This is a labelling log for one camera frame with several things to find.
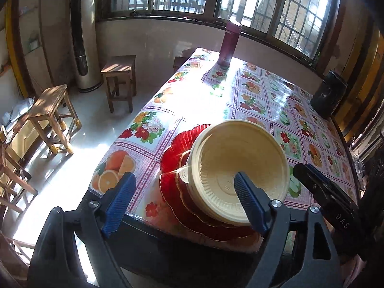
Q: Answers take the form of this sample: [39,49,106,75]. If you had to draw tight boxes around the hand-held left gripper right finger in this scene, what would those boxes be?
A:
[233,172,339,288]

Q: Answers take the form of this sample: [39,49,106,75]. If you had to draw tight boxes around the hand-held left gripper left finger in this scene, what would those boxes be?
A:
[27,172,137,288]

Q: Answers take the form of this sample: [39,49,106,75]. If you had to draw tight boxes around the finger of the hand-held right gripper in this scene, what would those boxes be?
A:
[292,162,340,214]

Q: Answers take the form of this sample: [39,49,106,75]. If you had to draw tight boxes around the large cream plastic bowl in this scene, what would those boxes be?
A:
[186,119,291,226]

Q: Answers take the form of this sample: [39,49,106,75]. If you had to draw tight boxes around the large red plate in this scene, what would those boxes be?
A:
[160,124,260,242]

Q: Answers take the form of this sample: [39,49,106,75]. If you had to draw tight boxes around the dark wooden chair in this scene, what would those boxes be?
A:
[349,126,384,195]

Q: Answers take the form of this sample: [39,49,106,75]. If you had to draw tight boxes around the black kettle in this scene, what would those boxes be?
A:
[310,70,348,119]

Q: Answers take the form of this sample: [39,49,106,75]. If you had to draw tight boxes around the fruit print tablecloth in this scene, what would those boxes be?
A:
[90,47,360,246]

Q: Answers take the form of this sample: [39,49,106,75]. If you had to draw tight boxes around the wooden stool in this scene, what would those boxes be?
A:
[173,56,189,73]
[100,55,137,113]
[26,84,82,156]

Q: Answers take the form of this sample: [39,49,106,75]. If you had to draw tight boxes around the white plastic bags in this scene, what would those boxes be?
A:
[0,97,35,126]

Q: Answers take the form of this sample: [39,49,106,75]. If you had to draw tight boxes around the white tower air conditioner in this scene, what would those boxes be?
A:
[71,0,103,93]

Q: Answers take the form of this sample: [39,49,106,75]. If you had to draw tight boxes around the pink thermos bottle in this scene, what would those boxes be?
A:
[216,19,242,67]

